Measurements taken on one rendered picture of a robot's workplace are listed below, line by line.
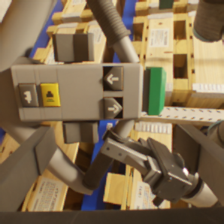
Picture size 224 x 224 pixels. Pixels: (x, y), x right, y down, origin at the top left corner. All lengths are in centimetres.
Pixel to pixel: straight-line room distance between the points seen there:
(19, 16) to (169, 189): 35
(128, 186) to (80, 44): 83
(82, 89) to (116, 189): 77
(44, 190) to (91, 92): 91
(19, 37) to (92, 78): 12
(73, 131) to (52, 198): 81
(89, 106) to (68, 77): 6
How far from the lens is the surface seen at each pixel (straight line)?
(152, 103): 27
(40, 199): 111
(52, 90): 26
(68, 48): 26
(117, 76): 25
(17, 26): 30
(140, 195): 95
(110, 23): 26
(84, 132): 28
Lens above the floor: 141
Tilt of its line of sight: 15 degrees down
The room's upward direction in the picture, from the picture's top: 94 degrees clockwise
